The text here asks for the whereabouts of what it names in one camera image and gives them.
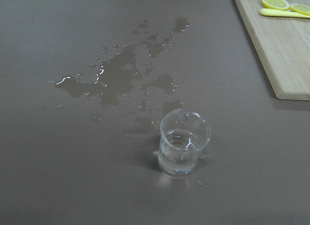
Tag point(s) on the clear glass measuring cup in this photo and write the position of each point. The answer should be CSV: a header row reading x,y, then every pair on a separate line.
x,y
184,137

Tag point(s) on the bamboo cutting board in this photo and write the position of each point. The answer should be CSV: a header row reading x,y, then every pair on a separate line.
x,y
283,46

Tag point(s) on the yellow plastic knife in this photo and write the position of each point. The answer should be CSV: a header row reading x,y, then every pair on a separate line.
x,y
280,13

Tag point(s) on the middle lemon slice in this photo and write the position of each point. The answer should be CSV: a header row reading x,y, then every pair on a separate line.
x,y
300,8

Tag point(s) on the lemon slice near handle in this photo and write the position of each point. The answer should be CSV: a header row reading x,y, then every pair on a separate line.
x,y
282,5

